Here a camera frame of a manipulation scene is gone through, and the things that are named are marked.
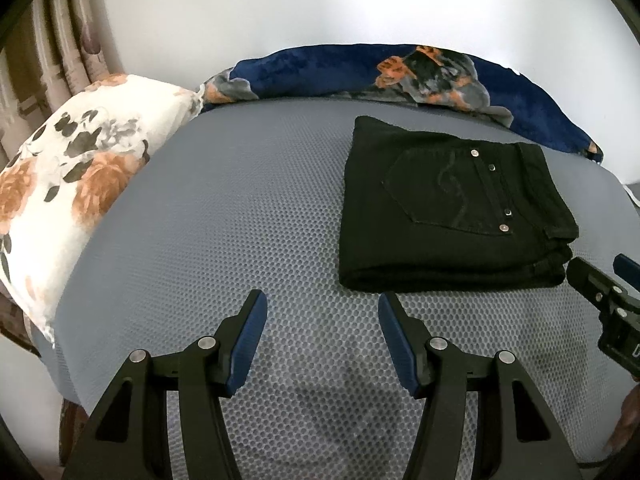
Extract black pants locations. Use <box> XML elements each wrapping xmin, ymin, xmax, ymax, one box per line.
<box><xmin>338</xmin><ymin>116</ymin><xmax>579</xmax><ymax>292</ymax></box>

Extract person's right hand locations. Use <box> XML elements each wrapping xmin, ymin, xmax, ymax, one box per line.
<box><xmin>604</xmin><ymin>384</ymin><xmax>640</xmax><ymax>455</ymax></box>

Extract white floral pillow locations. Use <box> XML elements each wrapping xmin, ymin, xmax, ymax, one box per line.
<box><xmin>1</xmin><ymin>74</ymin><xmax>203</xmax><ymax>342</ymax></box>

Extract blue floral blanket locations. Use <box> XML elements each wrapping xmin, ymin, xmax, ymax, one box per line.
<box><xmin>200</xmin><ymin>44</ymin><xmax>604</xmax><ymax>162</ymax></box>

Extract beige curtain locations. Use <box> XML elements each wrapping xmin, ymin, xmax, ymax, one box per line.
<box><xmin>1</xmin><ymin>0</ymin><xmax>111</xmax><ymax>167</ymax></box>

